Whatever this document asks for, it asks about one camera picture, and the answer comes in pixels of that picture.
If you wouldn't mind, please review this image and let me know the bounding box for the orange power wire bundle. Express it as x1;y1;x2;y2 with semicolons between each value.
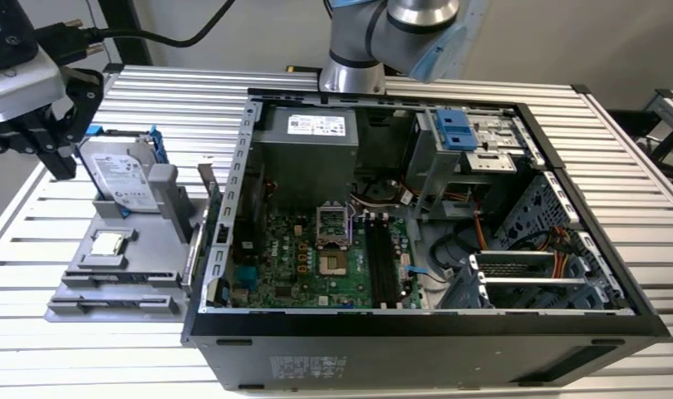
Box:
538;226;574;280

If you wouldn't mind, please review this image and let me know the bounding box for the metal socket cover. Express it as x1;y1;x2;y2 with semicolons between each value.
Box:
316;202;353;247

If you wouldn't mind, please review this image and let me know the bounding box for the thin locking lever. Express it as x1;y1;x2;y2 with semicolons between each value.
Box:
345;205;367;247

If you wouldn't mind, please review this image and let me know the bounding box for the silver CPU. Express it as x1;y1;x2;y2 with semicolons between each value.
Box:
89;232;129;254

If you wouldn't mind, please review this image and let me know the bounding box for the silver disk bay with bars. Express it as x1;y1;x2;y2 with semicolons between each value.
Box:
440;249;625;311

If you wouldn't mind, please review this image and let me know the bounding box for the black round cooler fan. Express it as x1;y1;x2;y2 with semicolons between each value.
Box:
360;176;406;204

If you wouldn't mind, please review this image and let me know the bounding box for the metal frame side table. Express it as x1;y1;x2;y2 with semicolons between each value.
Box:
606;87;673;186

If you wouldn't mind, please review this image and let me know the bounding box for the blue plastic drive latch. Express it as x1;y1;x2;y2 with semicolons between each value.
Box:
433;108;481;153

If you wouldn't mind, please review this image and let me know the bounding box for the CPU socket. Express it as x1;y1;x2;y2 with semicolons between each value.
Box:
317;244;352;278

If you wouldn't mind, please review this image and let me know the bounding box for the black looped wire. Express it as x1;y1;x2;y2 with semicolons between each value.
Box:
428;230;485;275

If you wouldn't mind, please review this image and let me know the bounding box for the grey power supply unit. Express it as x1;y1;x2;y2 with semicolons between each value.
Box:
251;106;363;209

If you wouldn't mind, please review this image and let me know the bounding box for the black open PC case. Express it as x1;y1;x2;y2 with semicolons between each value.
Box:
179;86;673;392

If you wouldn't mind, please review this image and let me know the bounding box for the hard disk in blue carrier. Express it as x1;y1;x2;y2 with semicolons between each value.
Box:
72;124;168;217

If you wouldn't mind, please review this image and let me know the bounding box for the thin orange wire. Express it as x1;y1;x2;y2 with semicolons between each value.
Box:
472;209;490;253

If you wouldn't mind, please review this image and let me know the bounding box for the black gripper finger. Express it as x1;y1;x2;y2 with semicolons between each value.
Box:
40;67;105;181
0;117;49;161

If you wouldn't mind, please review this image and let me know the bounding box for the grey parts rack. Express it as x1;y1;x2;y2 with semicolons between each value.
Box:
44;164;227;323

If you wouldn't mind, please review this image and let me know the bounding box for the green graphics card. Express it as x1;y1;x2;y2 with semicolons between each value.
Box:
183;154;227;292

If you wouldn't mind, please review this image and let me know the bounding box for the black upright post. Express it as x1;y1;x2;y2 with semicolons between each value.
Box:
97;0;153;67

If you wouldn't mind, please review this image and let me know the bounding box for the green motherboard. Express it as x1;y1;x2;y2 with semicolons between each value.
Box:
229;207;425;311

